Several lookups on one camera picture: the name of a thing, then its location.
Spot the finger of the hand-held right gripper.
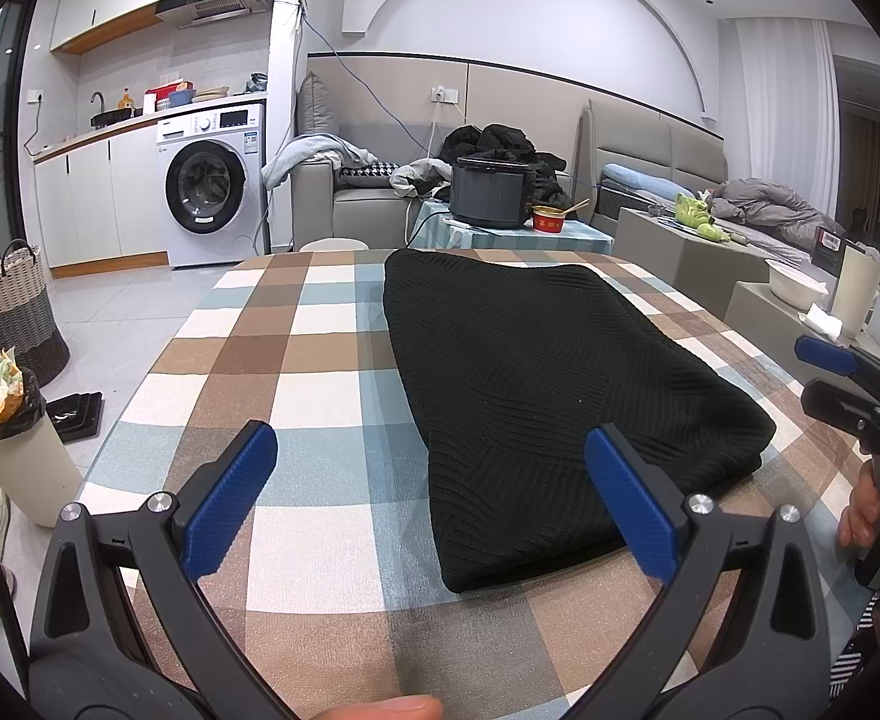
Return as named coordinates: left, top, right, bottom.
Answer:
left=800, top=379, right=880, bottom=440
left=794, top=335, right=880, bottom=406

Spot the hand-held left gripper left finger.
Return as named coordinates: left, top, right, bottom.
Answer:
left=27, top=420, right=291, bottom=720

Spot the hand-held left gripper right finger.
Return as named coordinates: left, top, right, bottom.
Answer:
left=582, top=424, right=831, bottom=720

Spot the black knit sweater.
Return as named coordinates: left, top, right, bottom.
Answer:
left=382, top=249, right=777, bottom=593

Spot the person's right hand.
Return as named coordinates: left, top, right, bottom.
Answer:
left=836, top=459, right=880, bottom=548

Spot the person's left hand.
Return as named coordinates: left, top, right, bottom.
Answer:
left=316, top=694, right=445, bottom=720

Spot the white tissue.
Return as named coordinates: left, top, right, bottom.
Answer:
left=798, top=304, right=846, bottom=338

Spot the cream tall container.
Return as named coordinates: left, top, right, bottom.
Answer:
left=830, top=240, right=880, bottom=340

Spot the white bowl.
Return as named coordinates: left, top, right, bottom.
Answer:
left=765, top=259, right=831, bottom=308

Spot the beige low cabinet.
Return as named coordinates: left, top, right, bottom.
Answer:
left=725, top=279, right=880, bottom=361
left=614, top=206, right=775, bottom=312

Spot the black box with label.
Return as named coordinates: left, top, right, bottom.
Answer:
left=811, top=223, right=869, bottom=277

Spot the plaid tablecloth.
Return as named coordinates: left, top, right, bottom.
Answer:
left=83, top=247, right=880, bottom=720

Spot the grey duvet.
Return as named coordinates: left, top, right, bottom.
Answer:
left=706, top=178, right=850, bottom=248

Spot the black floor tray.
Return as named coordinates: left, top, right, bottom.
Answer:
left=44, top=390, right=105, bottom=442

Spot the person's striped clothing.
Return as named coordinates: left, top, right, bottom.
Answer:
left=830, top=592, right=880, bottom=720

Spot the green toy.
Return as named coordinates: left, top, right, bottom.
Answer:
left=672, top=191, right=732, bottom=242

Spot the cream trash bin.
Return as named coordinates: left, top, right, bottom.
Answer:
left=0, top=349, right=85, bottom=527

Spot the white curtain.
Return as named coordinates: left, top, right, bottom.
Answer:
left=732, top=15, right=839, bottom=203

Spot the light blue pillow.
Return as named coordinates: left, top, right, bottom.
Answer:
left=601, top=163, right=685, bottom=203

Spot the teal side table cloth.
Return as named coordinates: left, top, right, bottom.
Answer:
left=410, top=199, right=615, bottom=254

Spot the woven laundry basket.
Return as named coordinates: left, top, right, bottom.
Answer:
left=0, top=238, right=72, bottom=387

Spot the red bowl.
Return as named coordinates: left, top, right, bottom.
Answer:
left=531, top=199, right=591, bottom=233

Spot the beige padded bed headboard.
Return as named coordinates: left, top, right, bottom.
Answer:
left=579, top=99, right=726, bottom=215

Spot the grey sofa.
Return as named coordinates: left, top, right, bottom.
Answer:
left=290, top=71, right=613, bottom=256

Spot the white washing machine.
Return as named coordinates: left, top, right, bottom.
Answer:
left=156, top=103, right=268, bottom=269

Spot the white kitchen base cabinet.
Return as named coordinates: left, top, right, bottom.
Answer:
left=33, top=120, right=171, bottom=271

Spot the black kitchen appliance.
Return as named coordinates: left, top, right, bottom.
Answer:
left=449, top=152, right=537, bottom=230

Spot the houndstooth cushion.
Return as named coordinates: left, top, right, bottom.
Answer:
left=339, top=161, right=403, bottom=188

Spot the grey blanket on sofa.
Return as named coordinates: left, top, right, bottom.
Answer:
left=261, top=133, right=381, bottom=188

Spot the pile of black jackets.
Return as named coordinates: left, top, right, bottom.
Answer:
left=438, top=122, right=568, bottom=200

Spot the grey sofa pillow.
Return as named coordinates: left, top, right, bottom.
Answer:
left=299, top=71, right=338, bottom=137

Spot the red basket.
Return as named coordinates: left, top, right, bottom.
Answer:
left=143, top=82, right=193, bottom=110

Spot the black framed door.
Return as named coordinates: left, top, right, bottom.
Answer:
left=0, top=0, right=42, bottom=241

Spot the steel range hood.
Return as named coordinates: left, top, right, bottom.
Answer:
left=155, top=0, right=276, bottom=29

